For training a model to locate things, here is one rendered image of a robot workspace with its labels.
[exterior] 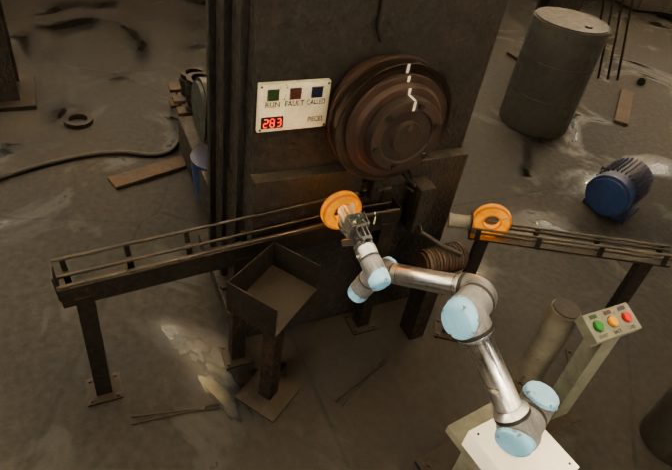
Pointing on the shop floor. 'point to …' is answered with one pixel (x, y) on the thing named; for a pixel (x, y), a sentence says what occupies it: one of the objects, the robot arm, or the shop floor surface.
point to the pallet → (185, 90)
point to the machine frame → (434, 36)
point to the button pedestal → (587, 361)
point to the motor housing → (414, 311)
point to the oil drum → (552, 71)
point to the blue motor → (619, 188)
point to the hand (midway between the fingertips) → (341, 206)
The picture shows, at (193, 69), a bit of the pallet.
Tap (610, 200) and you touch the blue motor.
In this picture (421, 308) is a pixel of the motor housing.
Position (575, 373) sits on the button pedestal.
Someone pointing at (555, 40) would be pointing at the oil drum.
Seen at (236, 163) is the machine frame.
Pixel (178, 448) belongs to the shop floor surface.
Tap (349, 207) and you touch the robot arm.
